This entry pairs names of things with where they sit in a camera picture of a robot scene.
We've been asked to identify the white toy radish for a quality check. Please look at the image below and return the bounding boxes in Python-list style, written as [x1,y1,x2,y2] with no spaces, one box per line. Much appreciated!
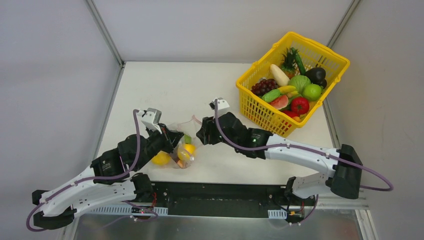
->
[269,64,290,87]

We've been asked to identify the red toy tomato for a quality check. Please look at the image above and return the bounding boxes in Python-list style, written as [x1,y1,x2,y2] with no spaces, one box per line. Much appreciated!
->
[290,97,310,115]

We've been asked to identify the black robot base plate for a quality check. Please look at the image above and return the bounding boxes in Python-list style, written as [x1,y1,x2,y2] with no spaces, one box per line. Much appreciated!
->
[120,173,317,220]

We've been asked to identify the yellow toy lemon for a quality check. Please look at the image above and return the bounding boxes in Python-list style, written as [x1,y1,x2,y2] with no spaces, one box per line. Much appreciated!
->
[177,143,196,162]
[151,151,172,166]

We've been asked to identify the toy eggplant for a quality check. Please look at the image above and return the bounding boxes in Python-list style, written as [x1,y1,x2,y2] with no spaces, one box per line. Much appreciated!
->
[305,67,327,89]

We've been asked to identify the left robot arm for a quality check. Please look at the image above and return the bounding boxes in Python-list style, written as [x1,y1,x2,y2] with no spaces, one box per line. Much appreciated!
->
[26,123,184,232]

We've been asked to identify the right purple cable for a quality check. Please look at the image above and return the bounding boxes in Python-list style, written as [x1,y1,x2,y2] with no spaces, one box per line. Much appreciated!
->
[213,98,394,192]

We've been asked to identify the toy pineapple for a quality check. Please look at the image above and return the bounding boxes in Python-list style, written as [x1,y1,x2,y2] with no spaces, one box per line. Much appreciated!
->
[280,47,298,79]

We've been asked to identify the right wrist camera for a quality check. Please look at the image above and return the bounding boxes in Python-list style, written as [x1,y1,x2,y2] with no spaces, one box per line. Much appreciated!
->
[209,97,230,116]

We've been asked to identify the toy banana bunch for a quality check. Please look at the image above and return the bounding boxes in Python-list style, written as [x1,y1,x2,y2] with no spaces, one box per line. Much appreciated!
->
[278,85,299,99]

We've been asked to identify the yellow plastic basket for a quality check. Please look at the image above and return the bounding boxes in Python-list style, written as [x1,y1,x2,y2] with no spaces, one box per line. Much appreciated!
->
[236,31,350,137]

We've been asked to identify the clear zip top bag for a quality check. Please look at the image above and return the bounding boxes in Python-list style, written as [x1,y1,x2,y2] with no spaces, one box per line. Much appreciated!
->
[151,115,202,169]

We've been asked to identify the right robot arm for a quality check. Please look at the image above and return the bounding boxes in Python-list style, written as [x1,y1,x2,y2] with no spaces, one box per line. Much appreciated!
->
[196,112,363,205]

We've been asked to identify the pale green toy cabbage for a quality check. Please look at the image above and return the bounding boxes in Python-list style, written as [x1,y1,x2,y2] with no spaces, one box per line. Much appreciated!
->
[183,134,192,144]

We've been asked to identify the toy purple grapes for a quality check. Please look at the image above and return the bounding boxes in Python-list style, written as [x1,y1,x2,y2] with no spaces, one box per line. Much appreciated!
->
[251,78,279,97]

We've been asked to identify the toy orange fruit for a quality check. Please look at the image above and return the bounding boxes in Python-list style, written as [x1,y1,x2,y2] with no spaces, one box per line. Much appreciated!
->
[292,116,302,123]

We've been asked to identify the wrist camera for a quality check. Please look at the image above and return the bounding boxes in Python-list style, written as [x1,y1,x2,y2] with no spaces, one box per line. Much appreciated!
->
[136,107,162,133]
[209,97,230,116]

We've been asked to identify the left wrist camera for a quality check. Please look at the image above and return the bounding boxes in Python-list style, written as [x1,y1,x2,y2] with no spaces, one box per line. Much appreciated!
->
[136,107,162,133]

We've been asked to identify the green toy apple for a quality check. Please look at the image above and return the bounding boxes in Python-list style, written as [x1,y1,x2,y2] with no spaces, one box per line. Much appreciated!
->
[301,84,323,102]

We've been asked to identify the small green toy vegetable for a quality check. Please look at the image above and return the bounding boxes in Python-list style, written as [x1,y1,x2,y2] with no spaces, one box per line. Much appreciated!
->
[261,88,281,103]

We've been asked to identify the toy steak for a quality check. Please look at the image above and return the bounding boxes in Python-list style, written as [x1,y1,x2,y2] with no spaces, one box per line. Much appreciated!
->
[174,159,188,169]

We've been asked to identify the toy watermelon slice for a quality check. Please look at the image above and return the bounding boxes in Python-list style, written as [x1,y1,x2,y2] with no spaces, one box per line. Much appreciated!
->
[269,95,289,111]

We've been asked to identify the toy cucumber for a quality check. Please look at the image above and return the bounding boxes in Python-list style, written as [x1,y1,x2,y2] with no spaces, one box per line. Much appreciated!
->
[290,47,306,76]

